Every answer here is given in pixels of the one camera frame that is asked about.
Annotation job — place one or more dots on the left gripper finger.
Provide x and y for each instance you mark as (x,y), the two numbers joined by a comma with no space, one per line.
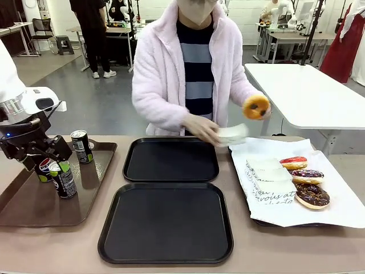
(29,164)
(60,149)

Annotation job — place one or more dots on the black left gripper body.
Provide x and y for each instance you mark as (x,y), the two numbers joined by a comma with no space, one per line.
(20,140)

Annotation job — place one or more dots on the black green Pepsi can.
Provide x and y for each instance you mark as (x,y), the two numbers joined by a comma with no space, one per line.
(44,169)
(66,185)
(82,148)

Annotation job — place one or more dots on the yellow glazed donut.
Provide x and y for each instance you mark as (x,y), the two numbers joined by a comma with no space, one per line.
(252,109)

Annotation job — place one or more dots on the red iced donut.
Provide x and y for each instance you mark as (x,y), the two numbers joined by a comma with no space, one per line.
(293,163)

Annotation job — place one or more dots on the purple sprinkled donut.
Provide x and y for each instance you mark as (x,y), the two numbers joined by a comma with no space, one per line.
(308,176)

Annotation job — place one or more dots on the person's right forearm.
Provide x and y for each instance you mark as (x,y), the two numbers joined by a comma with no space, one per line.
(159,109)

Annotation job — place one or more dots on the person's left forearm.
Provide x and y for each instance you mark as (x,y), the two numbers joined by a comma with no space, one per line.
(242,85)

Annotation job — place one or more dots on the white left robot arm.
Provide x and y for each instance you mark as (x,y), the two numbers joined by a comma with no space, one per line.
(11,80)

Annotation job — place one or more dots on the person's right hand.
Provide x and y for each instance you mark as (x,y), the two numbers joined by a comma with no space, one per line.
(201,128)

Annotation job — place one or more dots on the person's left hand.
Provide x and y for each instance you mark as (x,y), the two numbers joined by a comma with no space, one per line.
(268,112)

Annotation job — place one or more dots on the grey step stool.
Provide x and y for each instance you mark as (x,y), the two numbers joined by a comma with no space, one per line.
(65,44)

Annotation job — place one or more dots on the black office chair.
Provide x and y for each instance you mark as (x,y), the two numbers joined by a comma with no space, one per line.
(42,31)

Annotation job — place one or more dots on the black square plastic tray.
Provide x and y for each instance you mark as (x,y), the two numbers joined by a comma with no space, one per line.
(165,222)
(171,162)

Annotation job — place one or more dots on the white background desk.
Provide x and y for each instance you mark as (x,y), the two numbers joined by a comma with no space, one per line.
(17,27)

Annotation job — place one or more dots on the bystander in black clothes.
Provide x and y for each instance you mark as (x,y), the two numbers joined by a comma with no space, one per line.
(94,34)

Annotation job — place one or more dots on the person in pink jacket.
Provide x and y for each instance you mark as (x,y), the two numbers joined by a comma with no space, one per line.
(154,71)

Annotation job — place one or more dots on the blue striped shirt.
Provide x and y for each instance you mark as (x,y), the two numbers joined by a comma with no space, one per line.
(198,71)

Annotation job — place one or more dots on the beige face mask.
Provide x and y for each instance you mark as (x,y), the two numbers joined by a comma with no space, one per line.
(195,11)

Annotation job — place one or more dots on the black paper-covered tray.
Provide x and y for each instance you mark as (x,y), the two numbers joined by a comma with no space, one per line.
(263,223)

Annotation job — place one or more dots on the grey background workbench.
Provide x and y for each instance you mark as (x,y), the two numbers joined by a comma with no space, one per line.
(288,42)

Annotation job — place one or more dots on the white side table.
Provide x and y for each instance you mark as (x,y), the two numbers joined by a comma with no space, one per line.
(308,97)

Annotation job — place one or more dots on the chocolate sprinkled donut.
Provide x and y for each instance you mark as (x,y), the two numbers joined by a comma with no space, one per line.
(312,197)

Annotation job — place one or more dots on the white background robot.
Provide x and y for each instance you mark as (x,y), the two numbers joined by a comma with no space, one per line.
(285,14)

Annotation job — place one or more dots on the black tripod pole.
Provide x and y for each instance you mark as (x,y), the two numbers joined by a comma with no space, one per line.
(312,31)

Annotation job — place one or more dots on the white paper sheet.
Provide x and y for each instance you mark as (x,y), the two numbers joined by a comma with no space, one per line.
(342,199)

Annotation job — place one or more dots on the figure in red dress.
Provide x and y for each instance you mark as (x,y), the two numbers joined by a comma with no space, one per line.
(342,48)

